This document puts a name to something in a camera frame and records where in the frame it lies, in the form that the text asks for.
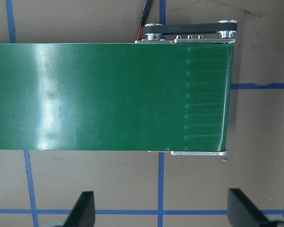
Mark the green belt conveyor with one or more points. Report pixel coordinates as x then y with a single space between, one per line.
109 94

